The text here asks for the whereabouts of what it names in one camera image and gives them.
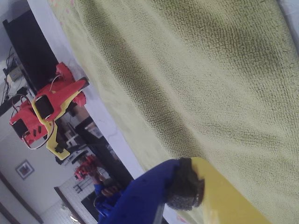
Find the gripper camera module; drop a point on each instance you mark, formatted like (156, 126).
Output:
(61, 147)

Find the framed wall picture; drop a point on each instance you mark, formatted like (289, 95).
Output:
(24, 169)

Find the green towel with pink borders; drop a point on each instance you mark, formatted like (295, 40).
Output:
(187, 81)

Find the black cabinet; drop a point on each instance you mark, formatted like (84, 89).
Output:
(30, 51)

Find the small beige electronic box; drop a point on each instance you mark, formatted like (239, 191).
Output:
(14, 74)

